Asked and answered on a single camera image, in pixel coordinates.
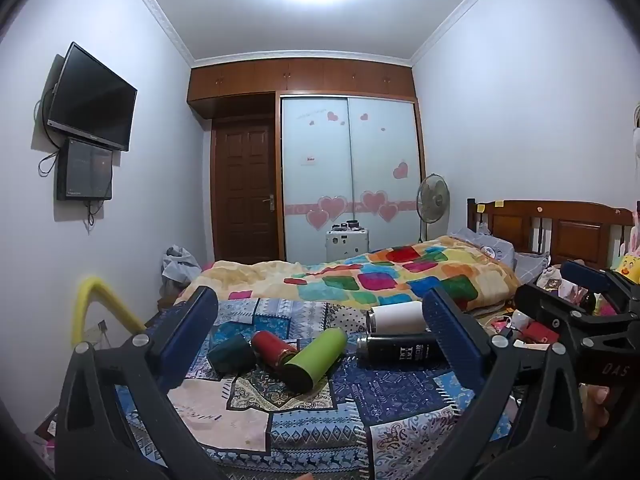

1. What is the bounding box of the white small appliance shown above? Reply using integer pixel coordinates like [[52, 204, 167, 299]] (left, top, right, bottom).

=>
[[324, 226, 371, 265]]

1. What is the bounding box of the yellow foam tube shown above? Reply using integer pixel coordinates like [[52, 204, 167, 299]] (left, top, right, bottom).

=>
[[71, 275, 147, 349]]

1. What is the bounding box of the white cup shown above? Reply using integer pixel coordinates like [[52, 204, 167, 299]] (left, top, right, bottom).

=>
[[366, 301, 426, 335]]

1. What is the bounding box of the person's right hand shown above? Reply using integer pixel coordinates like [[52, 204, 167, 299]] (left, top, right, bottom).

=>
[[582, 384, 614, 442]]

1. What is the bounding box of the red cup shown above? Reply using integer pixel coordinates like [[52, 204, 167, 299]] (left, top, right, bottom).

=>
[[250, 330, 299, 369]]

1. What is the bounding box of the wall-mounted black television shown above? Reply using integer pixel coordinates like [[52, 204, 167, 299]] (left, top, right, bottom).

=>
[[46, 42, 139, 153]]

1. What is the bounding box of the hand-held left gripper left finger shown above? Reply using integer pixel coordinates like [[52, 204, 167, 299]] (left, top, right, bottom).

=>
[[54, 286, 227, 480]]

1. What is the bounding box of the yellow plush toy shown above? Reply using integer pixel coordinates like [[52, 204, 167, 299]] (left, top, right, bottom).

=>
[[612, 252, 640, 282]]

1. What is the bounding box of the colourful patterned quilt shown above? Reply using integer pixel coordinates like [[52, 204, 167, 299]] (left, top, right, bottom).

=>
[[174, 235, 522, 315]]

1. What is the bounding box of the wardrobe with heart stickers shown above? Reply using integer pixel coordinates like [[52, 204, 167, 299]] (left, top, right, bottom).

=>
[[187, 57, 427, 266]]

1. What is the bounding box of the brown wooden door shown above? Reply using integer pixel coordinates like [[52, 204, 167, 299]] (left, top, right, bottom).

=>
[[210, 118, 280, 265]]

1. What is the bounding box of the black printed cup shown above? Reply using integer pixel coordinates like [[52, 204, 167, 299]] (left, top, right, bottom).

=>
[[355, 330, 445, 367]]

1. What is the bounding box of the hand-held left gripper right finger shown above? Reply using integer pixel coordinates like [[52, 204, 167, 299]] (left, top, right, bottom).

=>
[[422, 287, 589, 480]]

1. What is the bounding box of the grey printed pillow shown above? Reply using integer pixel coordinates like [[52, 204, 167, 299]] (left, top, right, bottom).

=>
[[449, 227, 517, 272]]

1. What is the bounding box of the blue patchwork bedsheet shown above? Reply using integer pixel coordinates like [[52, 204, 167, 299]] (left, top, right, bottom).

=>
[[114, 297, 518, 480]]

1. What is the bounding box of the green cup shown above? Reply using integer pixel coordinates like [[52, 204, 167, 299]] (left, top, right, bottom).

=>
[[282, 327, 349, 394]]

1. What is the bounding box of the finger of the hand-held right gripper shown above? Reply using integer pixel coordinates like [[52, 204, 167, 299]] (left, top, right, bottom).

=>
[[514, 282, 601, 348], [559, 260, 632, 307]]

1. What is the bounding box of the black television cable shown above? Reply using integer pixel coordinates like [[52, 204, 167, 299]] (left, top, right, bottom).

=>
[[33, 84, 60, 179]]

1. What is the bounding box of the red flat packet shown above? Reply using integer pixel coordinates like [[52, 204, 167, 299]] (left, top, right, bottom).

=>
[[520, 320, 560, 345]]

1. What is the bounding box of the dark teal cup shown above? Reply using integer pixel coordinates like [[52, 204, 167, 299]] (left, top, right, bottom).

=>
[[207, 333, 257, 375]]

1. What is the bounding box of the grey striped pillow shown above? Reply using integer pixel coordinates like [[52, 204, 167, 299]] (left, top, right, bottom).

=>
[[514, 252, 552, 284]]

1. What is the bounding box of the grey clothes pile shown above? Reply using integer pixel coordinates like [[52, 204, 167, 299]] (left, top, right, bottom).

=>
[[160, 244, 204, 297]]

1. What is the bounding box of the standing electric fan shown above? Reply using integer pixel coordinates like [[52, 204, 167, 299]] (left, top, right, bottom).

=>
[[416, 173, 450, 244]]

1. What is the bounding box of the wooden bed headboard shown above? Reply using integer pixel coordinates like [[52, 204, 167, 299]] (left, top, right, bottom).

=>
[[466, 198, 636, 272]]

